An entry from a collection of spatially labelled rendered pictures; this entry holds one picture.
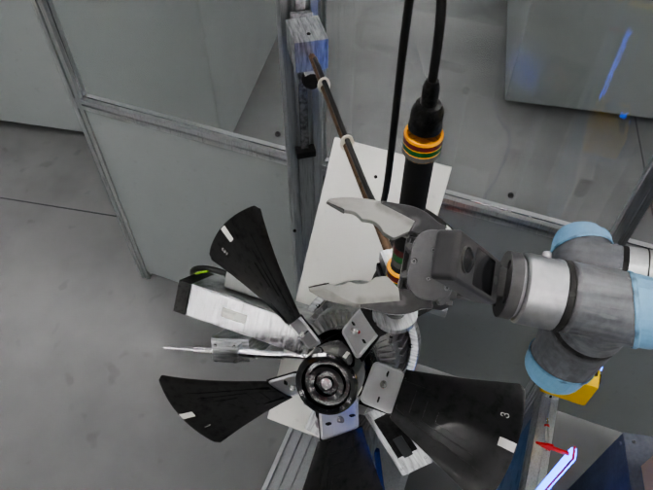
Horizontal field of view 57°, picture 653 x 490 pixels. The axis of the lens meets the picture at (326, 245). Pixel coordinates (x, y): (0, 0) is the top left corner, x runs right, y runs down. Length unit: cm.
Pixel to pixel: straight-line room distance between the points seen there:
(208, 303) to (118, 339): 140
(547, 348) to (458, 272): 23
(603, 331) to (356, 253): 77
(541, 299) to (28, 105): 331
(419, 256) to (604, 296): 18
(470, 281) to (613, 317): 16
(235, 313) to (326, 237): 26
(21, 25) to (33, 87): 37
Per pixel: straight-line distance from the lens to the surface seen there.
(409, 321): 94
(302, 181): 166
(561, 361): 73
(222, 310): 135
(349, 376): 111
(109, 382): 264
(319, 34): 128
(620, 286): 66
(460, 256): 54
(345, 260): 135
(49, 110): 364
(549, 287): 63
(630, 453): 146
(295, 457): 229
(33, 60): 345
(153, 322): 274
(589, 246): 82
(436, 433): 116
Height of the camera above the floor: 223
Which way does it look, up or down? 51 degrees down
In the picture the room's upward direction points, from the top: straight up
